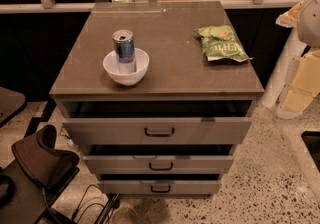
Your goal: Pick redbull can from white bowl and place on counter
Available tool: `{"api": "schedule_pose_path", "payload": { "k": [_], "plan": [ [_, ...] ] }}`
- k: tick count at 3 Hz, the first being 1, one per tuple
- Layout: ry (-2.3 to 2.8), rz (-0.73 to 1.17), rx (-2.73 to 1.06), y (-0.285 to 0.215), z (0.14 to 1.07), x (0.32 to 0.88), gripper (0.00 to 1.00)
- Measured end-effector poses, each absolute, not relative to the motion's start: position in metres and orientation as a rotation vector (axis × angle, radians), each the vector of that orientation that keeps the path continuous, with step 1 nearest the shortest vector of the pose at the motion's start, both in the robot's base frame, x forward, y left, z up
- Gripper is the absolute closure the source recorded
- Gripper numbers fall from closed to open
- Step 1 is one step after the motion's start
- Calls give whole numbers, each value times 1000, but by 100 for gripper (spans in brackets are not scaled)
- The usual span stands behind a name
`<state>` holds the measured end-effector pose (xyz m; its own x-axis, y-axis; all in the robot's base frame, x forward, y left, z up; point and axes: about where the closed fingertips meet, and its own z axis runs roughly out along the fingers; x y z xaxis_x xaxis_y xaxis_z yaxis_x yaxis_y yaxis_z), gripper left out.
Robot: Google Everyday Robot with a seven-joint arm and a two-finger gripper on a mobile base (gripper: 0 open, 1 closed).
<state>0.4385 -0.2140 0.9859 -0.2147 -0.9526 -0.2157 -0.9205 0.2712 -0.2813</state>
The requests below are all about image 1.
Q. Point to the blue silver redbull can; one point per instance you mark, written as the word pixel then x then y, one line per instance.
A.
pixel 123 42

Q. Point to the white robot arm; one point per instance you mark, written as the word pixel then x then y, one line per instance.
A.
pixel 307 17

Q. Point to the white bowl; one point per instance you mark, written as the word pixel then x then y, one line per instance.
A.
pixel 116 71

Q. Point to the white pole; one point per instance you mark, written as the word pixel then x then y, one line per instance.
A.
pixel 292 49

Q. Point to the green chip bag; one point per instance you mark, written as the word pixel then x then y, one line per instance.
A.
pixel 220 43

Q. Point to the top grey drawer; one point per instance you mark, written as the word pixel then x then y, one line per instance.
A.
pixel 157 131

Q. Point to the grey drawer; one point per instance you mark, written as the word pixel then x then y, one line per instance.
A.
pixel 160 187
pixel 160 164
pixel 157 131

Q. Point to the grey drawer cabinet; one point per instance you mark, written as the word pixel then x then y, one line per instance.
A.
pixel 179 82

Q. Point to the middle grey drawer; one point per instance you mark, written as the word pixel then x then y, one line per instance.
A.
pixel 160 164

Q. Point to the green packet behind glass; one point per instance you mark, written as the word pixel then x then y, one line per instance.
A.
pixel 123 1

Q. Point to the bottom grey drawer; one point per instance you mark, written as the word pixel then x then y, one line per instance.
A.
pixel 160 187

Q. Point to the dark brown chair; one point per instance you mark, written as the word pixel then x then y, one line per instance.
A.
pixel 39 174

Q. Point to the dark side table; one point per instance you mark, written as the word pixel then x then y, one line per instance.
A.
pixel 11 103

